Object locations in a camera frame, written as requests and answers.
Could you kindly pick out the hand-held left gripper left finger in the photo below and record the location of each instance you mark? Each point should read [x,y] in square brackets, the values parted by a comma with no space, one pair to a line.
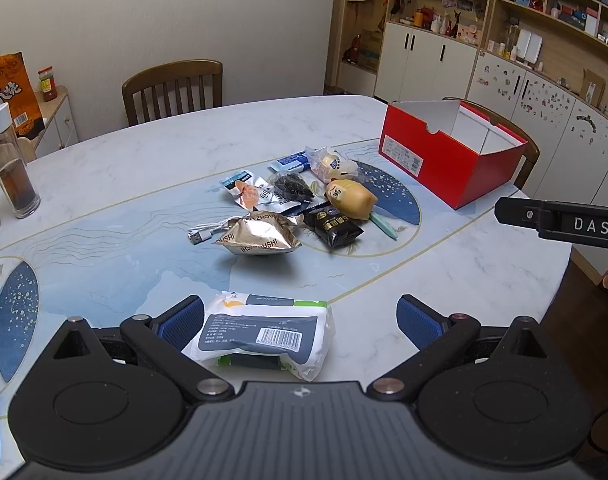
[179,321]

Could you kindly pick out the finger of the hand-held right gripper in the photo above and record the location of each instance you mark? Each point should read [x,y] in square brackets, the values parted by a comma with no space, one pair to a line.
[516,212]

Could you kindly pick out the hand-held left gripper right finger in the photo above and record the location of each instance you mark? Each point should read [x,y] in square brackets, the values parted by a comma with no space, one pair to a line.
[418,317]

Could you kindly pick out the white wet wipes pack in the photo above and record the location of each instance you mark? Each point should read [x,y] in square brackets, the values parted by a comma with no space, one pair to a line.
[264,332]

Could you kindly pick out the red shoe box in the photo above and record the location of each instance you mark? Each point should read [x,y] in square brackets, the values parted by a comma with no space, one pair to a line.
[434,170]

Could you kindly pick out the teal pen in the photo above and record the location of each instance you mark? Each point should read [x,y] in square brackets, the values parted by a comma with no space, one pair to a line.
[386,225]

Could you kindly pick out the gold foil snack packet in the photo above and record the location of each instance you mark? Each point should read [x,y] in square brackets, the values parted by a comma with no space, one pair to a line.
[259,235]

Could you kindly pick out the black snack packet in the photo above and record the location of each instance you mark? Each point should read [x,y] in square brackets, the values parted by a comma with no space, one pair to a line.
[334,226]

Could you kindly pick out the yellow bread packet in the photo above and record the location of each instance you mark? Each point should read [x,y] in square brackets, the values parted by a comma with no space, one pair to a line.
[351,197]

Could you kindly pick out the silver packet orange picture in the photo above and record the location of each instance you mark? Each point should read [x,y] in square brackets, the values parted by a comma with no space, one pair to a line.
[246,190]

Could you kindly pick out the clear bun packet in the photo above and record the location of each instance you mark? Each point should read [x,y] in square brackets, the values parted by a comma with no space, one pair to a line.
[329,165]

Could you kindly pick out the blue tissue pack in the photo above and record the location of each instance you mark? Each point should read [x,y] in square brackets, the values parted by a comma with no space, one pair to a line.
[289,162]

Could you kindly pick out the blue printed table mat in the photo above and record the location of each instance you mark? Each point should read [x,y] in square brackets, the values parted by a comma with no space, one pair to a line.
[134,270]

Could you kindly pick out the white cabinet with stickers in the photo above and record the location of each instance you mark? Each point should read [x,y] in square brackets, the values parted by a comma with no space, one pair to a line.
[549,110]

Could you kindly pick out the black dried food packet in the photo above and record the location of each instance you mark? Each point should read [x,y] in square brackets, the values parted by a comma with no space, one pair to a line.
[294,185]

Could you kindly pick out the wooden display shelf unit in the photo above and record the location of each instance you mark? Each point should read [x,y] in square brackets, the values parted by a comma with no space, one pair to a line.
[559,15]

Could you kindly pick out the glass tea bottle white lid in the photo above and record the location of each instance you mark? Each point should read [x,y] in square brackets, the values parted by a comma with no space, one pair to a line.
[16,180]

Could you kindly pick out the dark wooden slatted chair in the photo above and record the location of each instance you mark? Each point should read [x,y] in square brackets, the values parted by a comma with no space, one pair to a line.
[174,90]

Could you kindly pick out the white side cabinet wooden top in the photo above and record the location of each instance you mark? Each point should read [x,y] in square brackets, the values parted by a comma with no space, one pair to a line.
[59,120]

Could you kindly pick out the wooden entry shelf niche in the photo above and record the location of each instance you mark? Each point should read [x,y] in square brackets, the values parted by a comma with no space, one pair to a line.
[356,25]

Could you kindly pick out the red lid sauce bottle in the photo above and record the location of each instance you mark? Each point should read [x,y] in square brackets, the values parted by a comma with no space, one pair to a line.
[48,87]

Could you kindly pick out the orange snack bag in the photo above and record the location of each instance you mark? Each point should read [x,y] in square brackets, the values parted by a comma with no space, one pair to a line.
[9,95]

